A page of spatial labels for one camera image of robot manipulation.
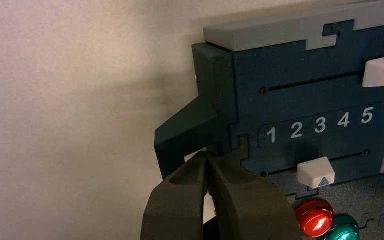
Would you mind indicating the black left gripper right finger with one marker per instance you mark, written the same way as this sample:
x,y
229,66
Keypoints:
x,y
251,212

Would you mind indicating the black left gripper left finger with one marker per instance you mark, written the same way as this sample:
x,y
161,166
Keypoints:
x,y
175,208

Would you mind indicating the red push button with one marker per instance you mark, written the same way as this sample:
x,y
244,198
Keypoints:
x,y
314,218

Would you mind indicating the white slider knob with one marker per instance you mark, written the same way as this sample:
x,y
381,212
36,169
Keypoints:
x,y
382,71
315,171

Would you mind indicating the green push button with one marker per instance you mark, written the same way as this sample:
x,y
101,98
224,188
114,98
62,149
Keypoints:
x,y
342,230

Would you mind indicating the teal and grey control box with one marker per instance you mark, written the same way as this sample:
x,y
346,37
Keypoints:
x,y
311,106

